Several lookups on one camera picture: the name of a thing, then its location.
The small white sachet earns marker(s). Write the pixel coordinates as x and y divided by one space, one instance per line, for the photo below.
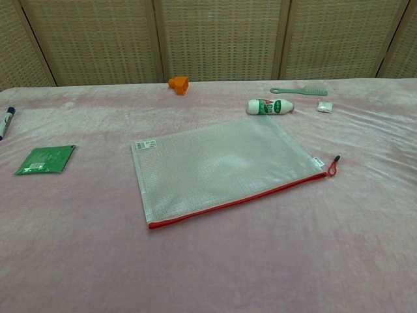
324 107

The silver mesh zipper pouch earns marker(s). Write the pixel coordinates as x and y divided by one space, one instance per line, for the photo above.
211 163

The green foil packet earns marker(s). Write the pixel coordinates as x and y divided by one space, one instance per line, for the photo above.
45 159

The white green small bottle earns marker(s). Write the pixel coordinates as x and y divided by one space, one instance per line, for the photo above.
267 107

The woven bamboo folding screen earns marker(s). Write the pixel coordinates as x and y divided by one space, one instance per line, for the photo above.
221 39

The green plastic comb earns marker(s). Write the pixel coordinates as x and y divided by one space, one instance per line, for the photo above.
299 91

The blue white marker pen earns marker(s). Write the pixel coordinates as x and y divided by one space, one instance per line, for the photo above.
6 124

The orange plastic block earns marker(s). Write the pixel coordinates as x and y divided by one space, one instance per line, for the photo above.
179 84

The pink tablecloth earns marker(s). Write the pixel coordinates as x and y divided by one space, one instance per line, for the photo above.
228 267

